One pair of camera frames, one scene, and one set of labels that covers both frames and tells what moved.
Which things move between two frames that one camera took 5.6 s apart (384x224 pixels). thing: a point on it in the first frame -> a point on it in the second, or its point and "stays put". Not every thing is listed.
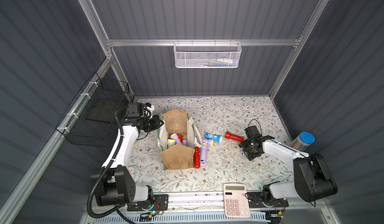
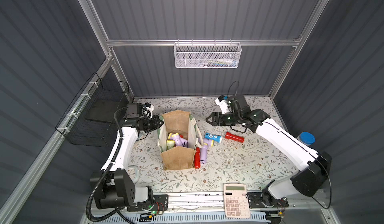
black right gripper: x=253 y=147 -> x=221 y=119
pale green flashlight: x=170 y=142 stays put
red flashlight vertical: x=229 y=136 stays put
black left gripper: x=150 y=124 stays put
